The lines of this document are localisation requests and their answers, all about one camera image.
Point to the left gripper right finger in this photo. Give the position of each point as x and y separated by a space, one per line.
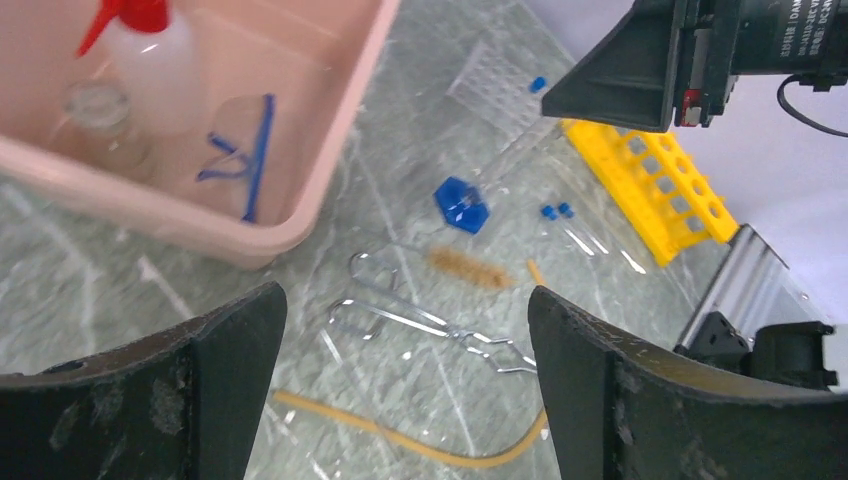
620 407

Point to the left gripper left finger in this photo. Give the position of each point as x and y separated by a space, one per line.
182 403

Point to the brown test tube brush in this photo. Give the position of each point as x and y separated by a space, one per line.
456 263

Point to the clear glass beaker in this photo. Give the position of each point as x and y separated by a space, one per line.
97 128

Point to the white red-capped squeeze bottle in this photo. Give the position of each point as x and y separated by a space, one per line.
153 49

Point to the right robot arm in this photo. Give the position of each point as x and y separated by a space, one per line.
676 63

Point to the metal crucible tongs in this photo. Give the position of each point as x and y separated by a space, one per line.
366 320

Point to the tan rubber tube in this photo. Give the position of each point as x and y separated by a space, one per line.
535 431

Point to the blue-capped test tube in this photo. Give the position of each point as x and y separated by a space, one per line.
561 215
537 85
601 246

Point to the yellow test tube rack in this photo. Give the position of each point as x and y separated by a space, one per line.
655 184

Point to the pink plastic bin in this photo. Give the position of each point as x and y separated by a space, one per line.
315 57

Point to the clear well plate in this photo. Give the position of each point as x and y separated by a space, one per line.
496 90

